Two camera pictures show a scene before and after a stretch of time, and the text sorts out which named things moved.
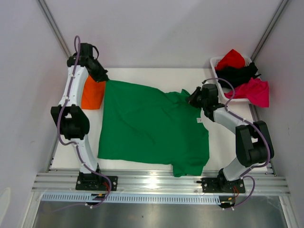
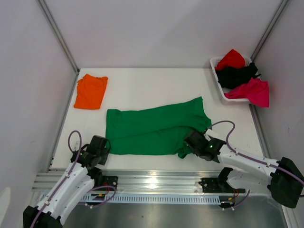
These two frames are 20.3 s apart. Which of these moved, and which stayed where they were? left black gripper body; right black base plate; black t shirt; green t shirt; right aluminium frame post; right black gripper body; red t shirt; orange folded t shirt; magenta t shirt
Moved: right black gripper body; left black gripper body; green t shirt
Stayed: orange folded t shirt; right black base plate; magenta t shirt; red t shirt; black t shirt; right aluminium frame post
